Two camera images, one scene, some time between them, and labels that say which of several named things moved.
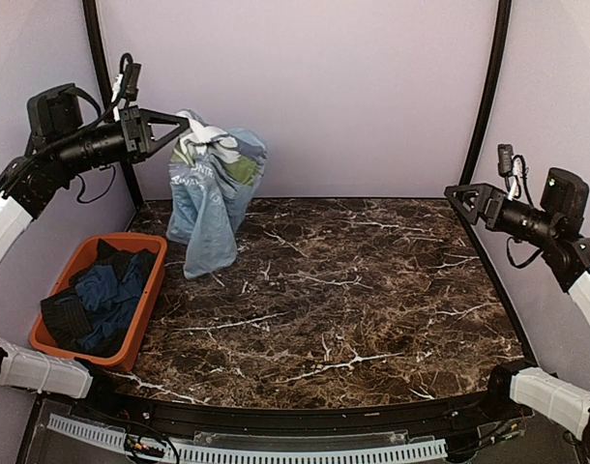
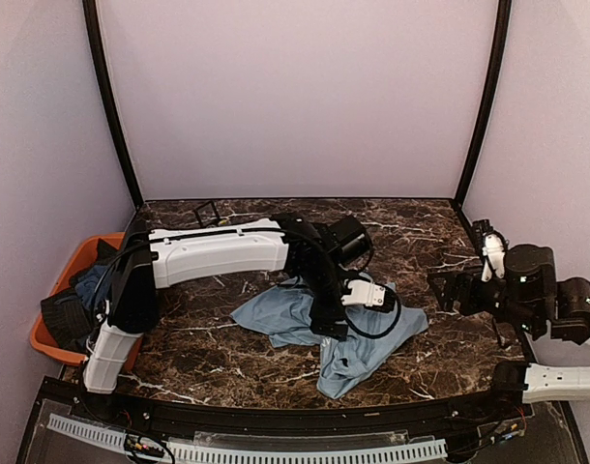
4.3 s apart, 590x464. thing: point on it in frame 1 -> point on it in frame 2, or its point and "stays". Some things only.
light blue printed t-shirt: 212,169 -> 283,314
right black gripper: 486,191 -> 454,278
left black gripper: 141,118 -> 320,312
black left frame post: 101,62 stays
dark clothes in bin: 94,314 stays
